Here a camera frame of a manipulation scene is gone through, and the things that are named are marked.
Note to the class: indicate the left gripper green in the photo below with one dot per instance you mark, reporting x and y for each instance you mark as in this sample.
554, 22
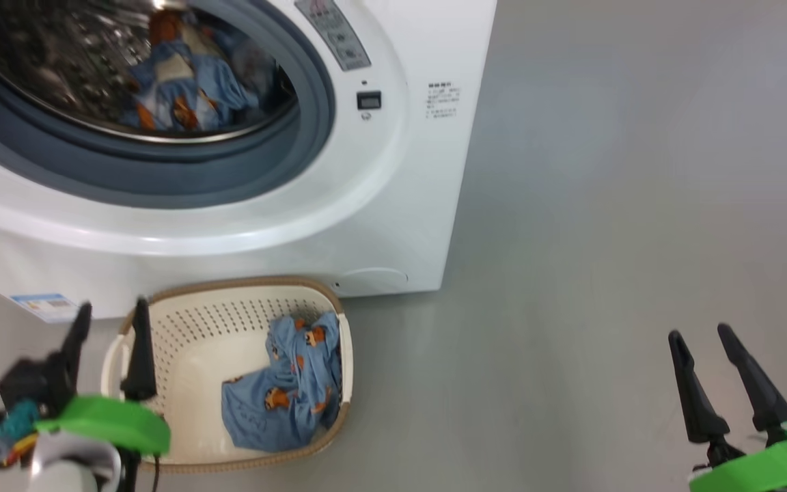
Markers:
113, 422

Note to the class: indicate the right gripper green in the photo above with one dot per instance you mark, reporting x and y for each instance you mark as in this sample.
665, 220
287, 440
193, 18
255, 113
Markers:
769, 471

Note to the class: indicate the blue bear print garment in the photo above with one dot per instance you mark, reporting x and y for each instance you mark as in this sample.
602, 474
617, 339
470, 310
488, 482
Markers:
188, 82
284, 410

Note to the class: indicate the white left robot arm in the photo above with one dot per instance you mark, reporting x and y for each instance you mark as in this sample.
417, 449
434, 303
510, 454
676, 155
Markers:
72, 465

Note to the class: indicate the cream perforated laundry basket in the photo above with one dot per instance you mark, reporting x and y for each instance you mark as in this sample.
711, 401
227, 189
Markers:
195, 362

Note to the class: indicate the grey rubber door gasket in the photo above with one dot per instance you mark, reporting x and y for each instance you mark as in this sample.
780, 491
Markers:
161, 171

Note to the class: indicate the white front-load washing machine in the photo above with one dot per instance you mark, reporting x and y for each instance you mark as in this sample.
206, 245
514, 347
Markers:
400, 205

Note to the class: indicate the black door lock slot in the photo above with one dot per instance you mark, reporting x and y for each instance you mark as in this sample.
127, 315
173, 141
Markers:
369, 100

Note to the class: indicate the blue white energy label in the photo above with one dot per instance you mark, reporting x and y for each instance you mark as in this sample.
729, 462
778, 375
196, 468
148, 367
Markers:
45, 307

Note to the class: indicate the grey instruction sticker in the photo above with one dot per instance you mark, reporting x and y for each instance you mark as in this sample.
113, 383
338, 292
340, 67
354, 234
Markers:
335, 34

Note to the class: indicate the printed text warning label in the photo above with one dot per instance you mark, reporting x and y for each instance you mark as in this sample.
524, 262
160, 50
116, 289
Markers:
443, 101

